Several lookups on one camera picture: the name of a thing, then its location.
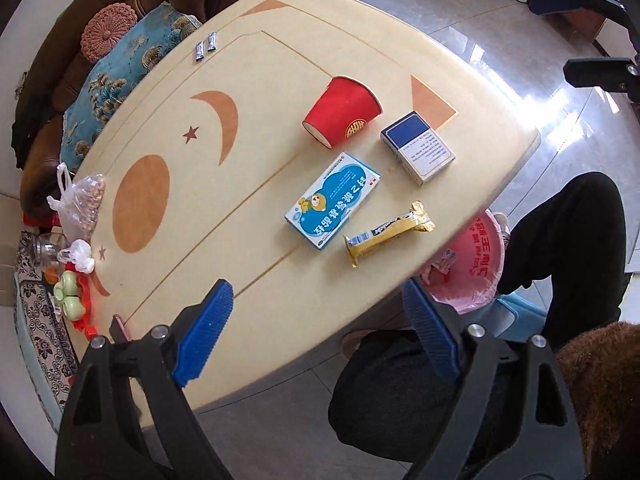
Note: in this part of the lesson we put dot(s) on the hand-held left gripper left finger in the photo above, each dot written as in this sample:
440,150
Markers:
202,332

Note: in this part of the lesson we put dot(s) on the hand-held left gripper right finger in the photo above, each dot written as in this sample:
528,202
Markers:
432,332

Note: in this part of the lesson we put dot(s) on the pink waste bin with liner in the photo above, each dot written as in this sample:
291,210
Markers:
475,272

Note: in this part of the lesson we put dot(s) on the yellow snack wrapper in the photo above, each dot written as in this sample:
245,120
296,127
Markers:
385,232

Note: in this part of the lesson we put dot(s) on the blue medicine box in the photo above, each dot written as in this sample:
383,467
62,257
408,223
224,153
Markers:
330,200

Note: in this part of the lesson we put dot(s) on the blue white cigarette box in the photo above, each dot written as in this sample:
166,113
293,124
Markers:
415,145

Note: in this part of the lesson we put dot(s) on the red paper cup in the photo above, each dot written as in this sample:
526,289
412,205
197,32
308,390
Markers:
340,110

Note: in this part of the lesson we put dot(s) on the smartphone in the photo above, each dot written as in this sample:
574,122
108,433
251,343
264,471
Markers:
119,327

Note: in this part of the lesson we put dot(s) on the person's left leg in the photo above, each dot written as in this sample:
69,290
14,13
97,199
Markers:
380,400

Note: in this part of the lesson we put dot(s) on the person's leg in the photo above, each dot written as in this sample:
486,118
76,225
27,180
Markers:
380,400
570,240

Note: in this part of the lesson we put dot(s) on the light blue plastic stool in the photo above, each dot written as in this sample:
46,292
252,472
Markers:
520,315

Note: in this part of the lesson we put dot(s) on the red plastic tray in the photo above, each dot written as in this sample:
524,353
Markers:
87,322

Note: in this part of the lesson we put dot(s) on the person's right shoe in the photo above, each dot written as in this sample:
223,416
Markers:
502,227

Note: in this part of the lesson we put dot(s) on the pale green cup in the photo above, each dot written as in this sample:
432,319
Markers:
67,284
74,308

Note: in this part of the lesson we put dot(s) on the small white plastic bag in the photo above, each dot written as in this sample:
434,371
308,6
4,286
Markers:
80,257

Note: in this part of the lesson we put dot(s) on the black white floral sofa cover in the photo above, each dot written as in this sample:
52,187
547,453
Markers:
45,340

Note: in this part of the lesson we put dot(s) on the orange fruit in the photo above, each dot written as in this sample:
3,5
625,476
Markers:
51,275

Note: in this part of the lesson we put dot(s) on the person's right leg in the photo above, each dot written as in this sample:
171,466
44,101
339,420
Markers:
570,240

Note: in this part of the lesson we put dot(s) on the clear bag of nuts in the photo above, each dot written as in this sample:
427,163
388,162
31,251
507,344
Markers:
85,205

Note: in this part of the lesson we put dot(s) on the glass jar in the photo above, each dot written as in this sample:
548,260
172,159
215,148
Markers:
45,249

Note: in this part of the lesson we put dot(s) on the person's brown fleece jacket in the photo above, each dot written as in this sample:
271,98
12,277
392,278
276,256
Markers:
605,395

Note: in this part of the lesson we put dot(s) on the cream coffee table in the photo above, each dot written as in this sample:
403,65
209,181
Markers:
320,50

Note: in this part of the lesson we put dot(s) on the black garment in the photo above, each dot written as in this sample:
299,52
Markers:
25,140

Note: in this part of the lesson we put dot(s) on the blue floral cushion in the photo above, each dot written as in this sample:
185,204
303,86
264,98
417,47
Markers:
125,75

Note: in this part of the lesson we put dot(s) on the round pink knitted cushion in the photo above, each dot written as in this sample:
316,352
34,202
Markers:
107,32

